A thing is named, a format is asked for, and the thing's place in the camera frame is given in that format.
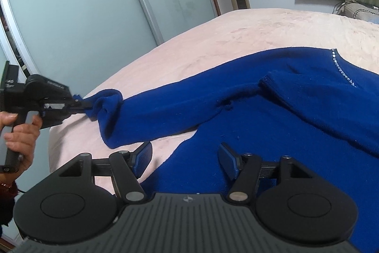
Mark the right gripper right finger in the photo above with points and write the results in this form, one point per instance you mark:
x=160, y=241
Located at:
x=243, y=170

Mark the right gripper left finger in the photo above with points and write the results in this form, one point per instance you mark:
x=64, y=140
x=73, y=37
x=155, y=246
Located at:
x=127, y=168

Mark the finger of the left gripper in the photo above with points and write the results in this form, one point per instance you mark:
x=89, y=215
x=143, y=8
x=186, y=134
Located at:
x=76, y=103

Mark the blue knit sweater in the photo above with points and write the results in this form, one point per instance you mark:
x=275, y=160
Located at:
x=308, y=103

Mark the person's left hand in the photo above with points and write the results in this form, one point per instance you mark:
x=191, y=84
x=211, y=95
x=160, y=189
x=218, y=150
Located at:
x=22, y=140

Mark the frosted sliding wardrobe door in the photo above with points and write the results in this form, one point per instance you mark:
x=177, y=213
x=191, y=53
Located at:
x=83, y=42

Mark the pink bed blanket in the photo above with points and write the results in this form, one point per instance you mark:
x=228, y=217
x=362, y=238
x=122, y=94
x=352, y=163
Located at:
x=225, y=38

